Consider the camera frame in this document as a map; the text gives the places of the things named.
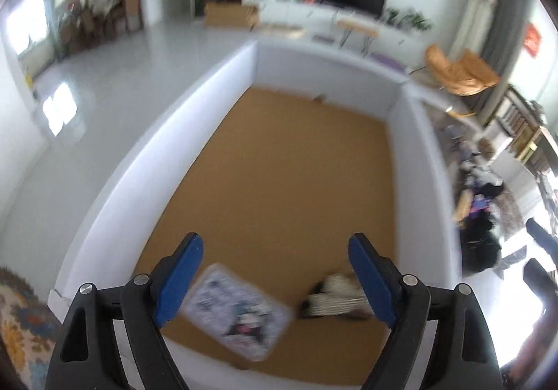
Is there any wooden bench with metal legs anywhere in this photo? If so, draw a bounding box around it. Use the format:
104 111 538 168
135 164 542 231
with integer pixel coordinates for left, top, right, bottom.
338 19 380 53

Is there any purple floor mat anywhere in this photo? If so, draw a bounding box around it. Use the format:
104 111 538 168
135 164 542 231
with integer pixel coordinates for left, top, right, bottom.
368 52 408 72

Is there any white cartoon printed packet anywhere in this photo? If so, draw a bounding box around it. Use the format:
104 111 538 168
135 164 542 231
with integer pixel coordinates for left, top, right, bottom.
181 263 293 362

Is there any brown cardboard box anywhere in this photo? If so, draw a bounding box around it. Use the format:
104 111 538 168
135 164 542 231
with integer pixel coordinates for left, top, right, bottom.
204 1 260 30

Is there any grey curtain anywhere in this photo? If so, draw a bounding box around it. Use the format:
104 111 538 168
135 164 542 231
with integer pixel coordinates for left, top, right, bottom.
482 0 530 120

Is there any black bag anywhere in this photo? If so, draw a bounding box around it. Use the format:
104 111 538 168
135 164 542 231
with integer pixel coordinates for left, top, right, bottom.
458 211 502 277

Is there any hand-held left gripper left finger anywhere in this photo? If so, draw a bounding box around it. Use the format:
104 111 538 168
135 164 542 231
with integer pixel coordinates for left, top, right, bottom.
46 233 205 390

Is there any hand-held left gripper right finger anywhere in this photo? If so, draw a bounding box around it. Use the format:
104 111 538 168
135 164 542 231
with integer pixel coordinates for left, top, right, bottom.
347 233 502 390

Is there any large leafy green plant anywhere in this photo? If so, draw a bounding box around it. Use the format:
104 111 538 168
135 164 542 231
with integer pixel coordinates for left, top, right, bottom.
388 8 434 31

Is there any red window poster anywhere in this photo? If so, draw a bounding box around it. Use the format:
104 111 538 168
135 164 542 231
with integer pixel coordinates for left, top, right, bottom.
523 21 543 57

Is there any colourful patterned rug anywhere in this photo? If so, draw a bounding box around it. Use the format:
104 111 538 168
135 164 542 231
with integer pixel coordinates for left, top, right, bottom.
0 265 62 390

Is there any white standing air conditioner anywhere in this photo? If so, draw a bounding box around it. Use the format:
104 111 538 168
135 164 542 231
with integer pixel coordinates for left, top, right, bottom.
453 0 498 63

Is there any brown wooden chair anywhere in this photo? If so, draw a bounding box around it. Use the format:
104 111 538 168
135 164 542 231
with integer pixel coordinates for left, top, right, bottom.
492 85 558 173

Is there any person's right forearm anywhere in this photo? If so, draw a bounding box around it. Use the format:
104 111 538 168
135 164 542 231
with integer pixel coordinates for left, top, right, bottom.
501 314 558 390

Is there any orange lounge chair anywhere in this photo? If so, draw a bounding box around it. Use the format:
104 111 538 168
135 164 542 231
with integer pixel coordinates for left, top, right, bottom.
425 45 501 96

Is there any black white striped cloth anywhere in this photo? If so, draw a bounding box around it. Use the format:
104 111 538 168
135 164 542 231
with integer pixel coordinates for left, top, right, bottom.
299 272 376 322

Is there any cluttered wooden furniture group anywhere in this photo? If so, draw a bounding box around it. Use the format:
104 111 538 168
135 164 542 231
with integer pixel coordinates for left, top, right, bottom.
56 0 144 55

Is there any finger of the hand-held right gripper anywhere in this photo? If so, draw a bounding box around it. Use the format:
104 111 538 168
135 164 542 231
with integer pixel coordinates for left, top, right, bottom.
523 258 558 316
525 218 558 262

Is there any long white television cabinet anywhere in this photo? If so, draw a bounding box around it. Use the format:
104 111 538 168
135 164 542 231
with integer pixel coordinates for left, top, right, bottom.
242 0 432 57

